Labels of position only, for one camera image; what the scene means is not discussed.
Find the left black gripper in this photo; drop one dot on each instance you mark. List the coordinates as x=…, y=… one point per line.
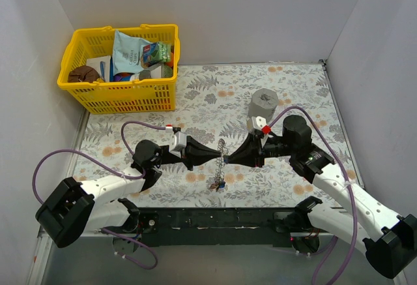
x=188, y=153

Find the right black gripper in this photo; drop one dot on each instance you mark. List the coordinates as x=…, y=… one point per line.
x=258, y=151

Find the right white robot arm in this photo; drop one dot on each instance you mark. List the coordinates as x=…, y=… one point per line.
x=386, y=238

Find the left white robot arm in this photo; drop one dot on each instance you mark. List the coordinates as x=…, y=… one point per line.
x=75, y=207

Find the grey paper roll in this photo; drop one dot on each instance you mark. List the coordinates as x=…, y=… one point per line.
x=263, y=103

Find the floral table mat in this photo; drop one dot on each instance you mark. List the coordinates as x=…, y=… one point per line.
x=211, y=105

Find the yellow plastic basket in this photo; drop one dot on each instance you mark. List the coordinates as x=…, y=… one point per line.
x=151, y=95

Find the green blue carton box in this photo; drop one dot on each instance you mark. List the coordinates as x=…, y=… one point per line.
x=156, y=53

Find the light blue chips bag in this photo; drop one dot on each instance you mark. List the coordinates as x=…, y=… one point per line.
x=127, y=53

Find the white paper box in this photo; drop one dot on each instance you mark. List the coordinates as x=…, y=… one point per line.
x=103, y=65

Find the brown round object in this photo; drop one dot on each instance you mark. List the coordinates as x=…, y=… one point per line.
x=83, y=74

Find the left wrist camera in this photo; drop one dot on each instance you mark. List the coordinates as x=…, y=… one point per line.
x=178, y=140

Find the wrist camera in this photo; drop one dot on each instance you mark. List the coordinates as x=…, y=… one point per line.
x=178, y=140
x=257, y=125

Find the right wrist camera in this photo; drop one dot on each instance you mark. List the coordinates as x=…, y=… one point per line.
x=257, y=125

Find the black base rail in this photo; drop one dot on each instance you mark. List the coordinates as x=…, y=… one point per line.
x=200, y=226

